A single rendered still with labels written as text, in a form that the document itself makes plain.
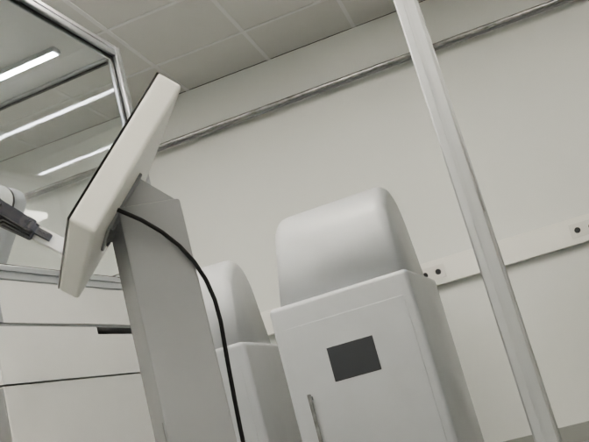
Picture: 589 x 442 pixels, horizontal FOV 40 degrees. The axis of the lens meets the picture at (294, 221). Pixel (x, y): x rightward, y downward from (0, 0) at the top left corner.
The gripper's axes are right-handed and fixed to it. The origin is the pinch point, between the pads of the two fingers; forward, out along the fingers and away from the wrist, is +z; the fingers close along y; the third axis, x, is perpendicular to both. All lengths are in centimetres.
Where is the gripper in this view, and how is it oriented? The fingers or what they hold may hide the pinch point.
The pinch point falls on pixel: (51, 240)
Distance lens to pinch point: 171.1
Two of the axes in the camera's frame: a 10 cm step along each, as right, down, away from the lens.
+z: 8.7, 4.8, 1.3
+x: -4.0, 8.3, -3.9
